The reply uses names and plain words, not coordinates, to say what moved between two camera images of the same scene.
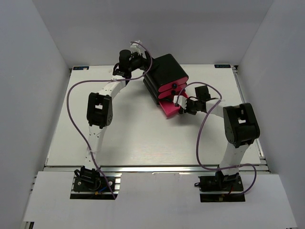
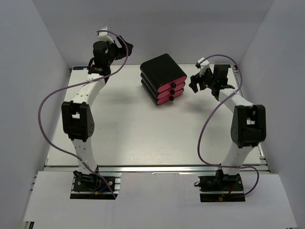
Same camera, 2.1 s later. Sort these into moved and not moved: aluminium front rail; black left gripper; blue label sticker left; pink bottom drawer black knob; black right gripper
Moved: black left gripper; pink bottom drawer black knob; black right gripper
Not moved: aluminium front rail; blue label sticker left
